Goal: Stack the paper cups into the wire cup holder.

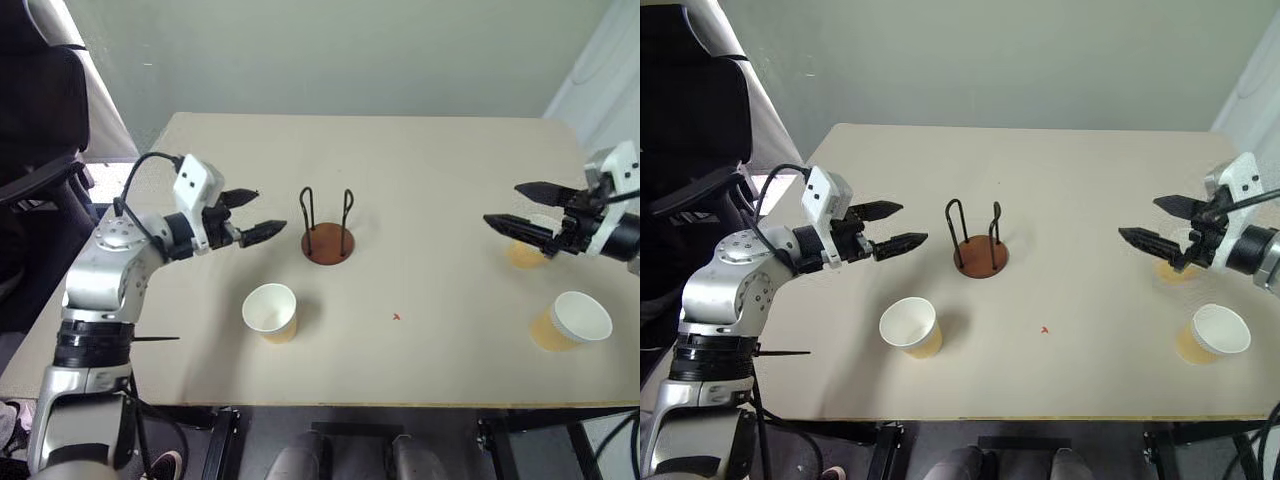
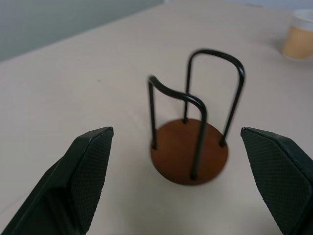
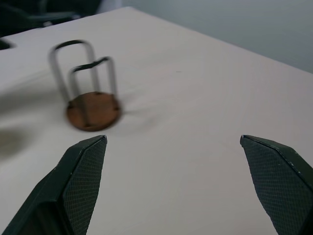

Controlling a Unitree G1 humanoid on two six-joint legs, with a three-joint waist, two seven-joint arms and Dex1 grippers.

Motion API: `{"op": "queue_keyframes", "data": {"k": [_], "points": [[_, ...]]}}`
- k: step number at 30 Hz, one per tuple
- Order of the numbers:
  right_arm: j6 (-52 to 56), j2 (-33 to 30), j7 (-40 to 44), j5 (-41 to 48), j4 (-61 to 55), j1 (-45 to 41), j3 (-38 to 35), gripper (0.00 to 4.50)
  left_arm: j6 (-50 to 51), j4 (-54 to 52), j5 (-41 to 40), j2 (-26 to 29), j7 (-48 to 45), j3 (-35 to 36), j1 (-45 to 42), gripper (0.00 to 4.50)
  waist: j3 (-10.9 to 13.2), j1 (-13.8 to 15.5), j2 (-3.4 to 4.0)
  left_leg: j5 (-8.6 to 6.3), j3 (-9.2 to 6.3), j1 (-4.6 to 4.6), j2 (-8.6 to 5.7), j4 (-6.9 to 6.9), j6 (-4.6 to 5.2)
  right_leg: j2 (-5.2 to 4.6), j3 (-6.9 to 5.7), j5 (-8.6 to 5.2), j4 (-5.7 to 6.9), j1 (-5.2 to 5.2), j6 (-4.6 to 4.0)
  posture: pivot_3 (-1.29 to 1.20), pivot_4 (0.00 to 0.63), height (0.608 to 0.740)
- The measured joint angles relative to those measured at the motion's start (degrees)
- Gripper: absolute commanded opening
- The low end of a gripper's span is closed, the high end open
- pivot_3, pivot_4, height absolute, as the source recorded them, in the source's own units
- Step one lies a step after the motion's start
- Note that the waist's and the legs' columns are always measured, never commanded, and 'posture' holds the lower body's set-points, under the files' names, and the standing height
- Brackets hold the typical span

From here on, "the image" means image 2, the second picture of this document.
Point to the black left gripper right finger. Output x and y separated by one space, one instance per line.
276 176

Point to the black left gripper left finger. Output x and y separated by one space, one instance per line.
73 181

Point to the tan-sleeved white paper cup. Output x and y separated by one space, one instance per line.
298 39

